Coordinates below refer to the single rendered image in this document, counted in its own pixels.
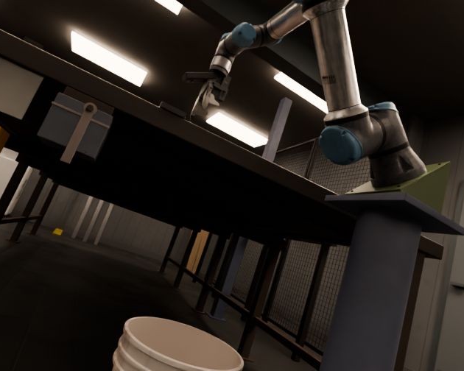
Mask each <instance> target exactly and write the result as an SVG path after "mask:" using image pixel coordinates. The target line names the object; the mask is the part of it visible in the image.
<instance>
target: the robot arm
mask: <svg viewBox="0 0 464 371"><path fill-rule="evenodd" d="M348 1H349V0H292V2H291V3H290V4H288V5H287V6H286V7H285V8H284V9H282V10H281V11H280V12H279V13H277V14H276V15H274V16H273V17H272V18H271V19H270V20H268V21H267V22H266V23H264V24H259V25H254V26H253V25H251V24H249V23H248V22H243V23H241V24H240V25H238V26H236V27H235V28H234V29H233V31H232V32H231V33H225V34H224V35H223V36H222V38H221V39H220V41H219V45H218V47H217V50H216V52H215V55H214V58H213V60H212V62H211V65H210V69H209V71H208V72H186V73H185V74H184V75H183V82H189V83H190V82H204V86H203V87H202V89H201V91H200V95H199V96H198V98H197V101H196V102H195V104H194V107H193V110H192V112H191V115H190V117H191V121H192V120H193V118H194V116H195V114H196V115H200V116H207V115H208V111H207V110H206V108H207V106H208V105H213V106H216V107H219V104H221V103H222V102H224V100H225V97H226V94H227V92H228V86H229V83H230V81H231V77H229V76H228V74H229V71H230V69H231V66H232V63H233V60H234V58H235V56H237V55H238V54H240V53H241V52H242V51H244V50H245V49H253V48H258V47H262V46H272V45H275V44H277V43H280V42H281V40H282V38H283V36H285V35H286V34H288V33H289V32H291V31H292V30H294V29H295V28H297V27H299V26H300V25H301V24H303V23H305V22H306V21H308V20H309V21H310V24H311V28H312V34H313V38H314V45H315V49H316V53H317V60H318V64H319V68H320V76H321V80H322V84H323V90H324V94H325V98H326V105H327V109H328V113H327V115H326V117H325V118H324V124H325V129H324V130H323V131H322V132H321V136H320V139H319V142H320V148H321V150H322V152H323V154H324V155H325V156H326V157H327V158H328V159H329V160H330V161H331V162H333V163H335V164H338V165H343V166H344V165H348V164H351V163H355V162H357V161H359V160H361V159H362V158H364V157H366V156H368V159H369V161H370V181H371V184H372V186H373V187H374V188H381V187H386V186H393V185H396V184H399V183H403V182H406V181H408V180H412V179H414V178H416V177H419V176H421V175H422V174H424V173H425V172H426V167H425V165H424V163H423V162H422V160H421V159H420V158H419V157H418V156H417V155H416V154H415V153H414V151H413V150H412V149H411V147H410V145H409V141H408V139H407V136H406V133H405V131H404V128H403V125H402V123H401V120H400V117H399V112H398V111H397V110H396V106H395V105H394V104H393V103H392V102H382V103H378V104H376V105H371V106H369V107H365V106H363V105H362V104H361V102H360V97H359V89H358V85H357V80H356V72H355V67H354V59H353V55H352V50H351V42H350V37H349V33H348V25H347V20H346V15H345V6H346V4H347V3H348Z"/></svg>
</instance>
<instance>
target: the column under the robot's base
mask: <svg viewBox="0 0 464 371"><path fill-rule="evenodd" d="M325 201H326V202H328V203H330V204H332V205H334V206H336V207H338V208H340V209H342V210H344V211H346V212H348V213H350V214H352V215H354V216H356V217H357V219H356V224H355V228H354V233H353V236H352V239H351V245H350V249H349V252H348V257H347V261H346V264H345V269H344V272H343V276H342V281H341V284H340V290H339V293H338V296H337V301H336V305H335V308H334V313H333V317H332V320H331V325H330V328H329V332H328V337H327V340H326V346H325V349H324V352H323V357H322V361H321V364H320V369H319V371H393V370H394V366H395V362H396V356H397V352H398V345H399V341H400V337H401V330H402V326H403V322H404V315H405V311H406V307H407V301H408V297H409V290H410V286H411V282H412V275H413V271H414V267H415V261H416V257H417V253H418V246H419V242H420V238H421V232H425V233H442V234H451V235H459V236H464V227H462V226H460V225H458V224H457V223H455V222H453V221H452V220H450V219H449V218H447V217H445V216H444V215H442V214H441V213H438V212H437V211H435V210H434V209H432V208H430V207H429V206H427V205H425V204H423V203H422V202H420V201H419V200H417V199H416V198H414V197H412V196H410V195H409V194H407V193H394V194H346V195H326V198H325Z"/></svg>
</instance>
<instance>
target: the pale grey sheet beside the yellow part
mask: <svg viewBox="0 0 464 371"><path fill-rule="evenodd" d="M43 78H44V77H42V76H41V75H39V74H36V73H34V72H32V71H30V70H27V69H25V68H23V67H21V66H18V65H16V64H15V63H12V62H10V61H8V60H5V59H4V58H2V57H0V111H1V112H3V113H6V114H8V115H10V116H13V117H15V118H17V119H20V120H22V118H23V117H24V114H25V113H26V111H27V109H28V107H29V105H30V103H31V101H32V99H33V97H34V96H35V94H36V92H37V90H38V88H39V86H40V84H41V83H42V81H43Z"/></svg>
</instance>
